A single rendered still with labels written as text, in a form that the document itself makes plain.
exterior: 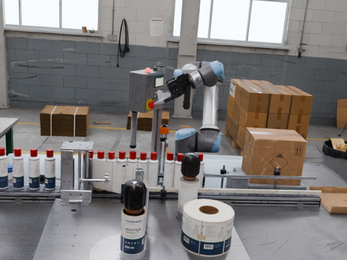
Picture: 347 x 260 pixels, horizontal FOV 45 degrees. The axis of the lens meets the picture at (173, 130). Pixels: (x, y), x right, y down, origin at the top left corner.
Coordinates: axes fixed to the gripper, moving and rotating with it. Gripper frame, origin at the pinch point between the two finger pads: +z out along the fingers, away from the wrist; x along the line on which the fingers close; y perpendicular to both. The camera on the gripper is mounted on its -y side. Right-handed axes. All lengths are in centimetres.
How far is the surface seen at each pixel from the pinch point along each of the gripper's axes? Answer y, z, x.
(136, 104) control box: 3.8, 8.9, -1.9
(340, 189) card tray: -96, -70, -12
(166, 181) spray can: -37.3, 13.9, 1.0
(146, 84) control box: 11.0, 0.1, 0.4
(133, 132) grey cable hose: -9.8, 17.2, -8.8
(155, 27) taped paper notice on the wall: -2, -47, -531
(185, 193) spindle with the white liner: -33.8, 6.4, 31.4
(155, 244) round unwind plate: -37, 25, 53
